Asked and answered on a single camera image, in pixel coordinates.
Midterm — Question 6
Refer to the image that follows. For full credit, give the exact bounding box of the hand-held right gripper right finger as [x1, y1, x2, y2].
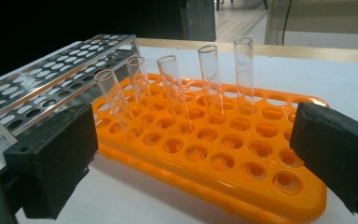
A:
[289, 101, 358, 216]

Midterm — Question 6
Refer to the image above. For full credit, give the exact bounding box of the dark curtain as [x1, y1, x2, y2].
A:
[0, 0, 157, 85]

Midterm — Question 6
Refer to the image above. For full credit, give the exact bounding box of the grey cabinet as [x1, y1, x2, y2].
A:
[153, 0, 217, 42]

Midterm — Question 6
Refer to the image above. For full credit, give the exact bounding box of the metal test tube rack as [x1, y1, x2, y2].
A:
[0, 33, 143, 146]

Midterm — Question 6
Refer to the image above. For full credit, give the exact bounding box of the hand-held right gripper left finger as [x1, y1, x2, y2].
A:
[3, 103, 100, 220]

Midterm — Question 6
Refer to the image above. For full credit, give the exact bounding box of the black hanging cable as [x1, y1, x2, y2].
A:
[281, 0, 293, 46]

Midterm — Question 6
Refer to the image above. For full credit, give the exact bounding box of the glass test tube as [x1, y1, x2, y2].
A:
[156, 54, 197, 134]
[125, 55, 155, 122]
[197, 44, 227, 122]
[93, 68, 144, 139]
[232, 35, 257, 115]

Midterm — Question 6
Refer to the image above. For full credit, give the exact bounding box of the orange plastic test tube rack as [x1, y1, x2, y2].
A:
[91, 73, 330, 224]

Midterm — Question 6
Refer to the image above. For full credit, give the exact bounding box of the white table board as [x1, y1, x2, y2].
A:
[0, 40, 358, 224]

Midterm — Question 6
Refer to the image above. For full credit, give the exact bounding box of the wooden table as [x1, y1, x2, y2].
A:
[136, 37, 358, 64]

